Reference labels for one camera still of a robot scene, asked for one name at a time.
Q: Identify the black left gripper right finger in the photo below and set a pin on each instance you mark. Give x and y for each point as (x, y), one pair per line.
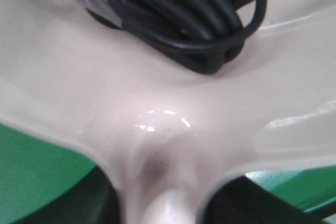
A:
(243, 201)

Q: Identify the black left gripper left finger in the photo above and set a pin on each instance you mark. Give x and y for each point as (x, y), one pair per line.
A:
(93, 199)

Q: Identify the beige plastic dustpan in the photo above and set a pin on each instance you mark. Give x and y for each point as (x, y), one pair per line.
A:
(166, 137)

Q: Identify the green circular conveyor belt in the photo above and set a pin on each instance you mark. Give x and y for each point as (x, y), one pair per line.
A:
(34, 172)

